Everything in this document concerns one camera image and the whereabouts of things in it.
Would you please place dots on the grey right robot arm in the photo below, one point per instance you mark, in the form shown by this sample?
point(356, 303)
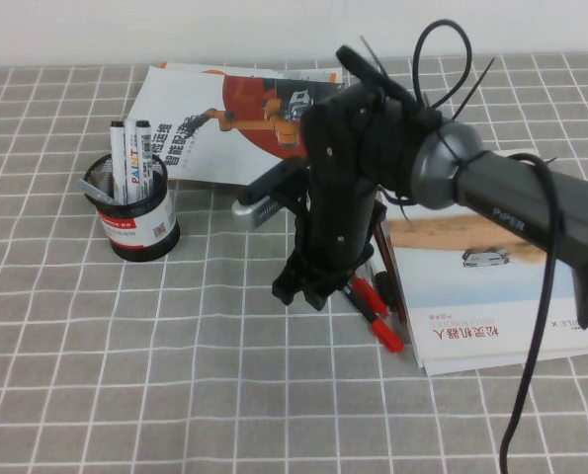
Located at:
point(521, 197)

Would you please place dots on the booklet with desert picture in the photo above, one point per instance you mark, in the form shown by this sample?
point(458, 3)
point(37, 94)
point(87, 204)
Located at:
point(446, 296)

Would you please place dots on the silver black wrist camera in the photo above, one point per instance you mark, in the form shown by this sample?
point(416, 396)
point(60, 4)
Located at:
point(259, 210)

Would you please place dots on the white whiteboard marker black cap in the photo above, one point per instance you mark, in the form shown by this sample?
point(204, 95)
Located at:
point(386, 291)

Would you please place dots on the black mesh pen holder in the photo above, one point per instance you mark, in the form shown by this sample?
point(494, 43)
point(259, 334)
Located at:
point(145, 232)

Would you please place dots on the grey white-checked tablecloth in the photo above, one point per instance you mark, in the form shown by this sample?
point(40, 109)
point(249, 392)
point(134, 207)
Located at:
point(125, 370)

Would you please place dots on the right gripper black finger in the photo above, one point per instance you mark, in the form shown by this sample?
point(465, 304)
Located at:
point(291, 289)
point(325, 295)

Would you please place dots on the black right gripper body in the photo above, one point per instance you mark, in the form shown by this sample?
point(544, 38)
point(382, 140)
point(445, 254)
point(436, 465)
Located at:
point(338, 197)

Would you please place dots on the white brochure orange robot arm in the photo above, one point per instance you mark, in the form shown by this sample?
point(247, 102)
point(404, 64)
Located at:
point(199, 143)

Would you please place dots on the white paint marker black cap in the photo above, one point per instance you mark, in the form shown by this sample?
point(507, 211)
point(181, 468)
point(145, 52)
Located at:
point(146, 148)
point(118, 158)

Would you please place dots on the black zip tie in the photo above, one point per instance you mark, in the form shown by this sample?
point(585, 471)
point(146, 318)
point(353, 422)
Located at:
point(471, 86)
point(375, 54)
point(399, 207)

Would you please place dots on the grey translucent pen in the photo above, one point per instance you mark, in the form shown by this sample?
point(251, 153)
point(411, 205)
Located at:
point(93, 190)

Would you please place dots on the white brochure orange corner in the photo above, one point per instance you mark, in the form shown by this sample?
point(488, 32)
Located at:
point(254, 71)

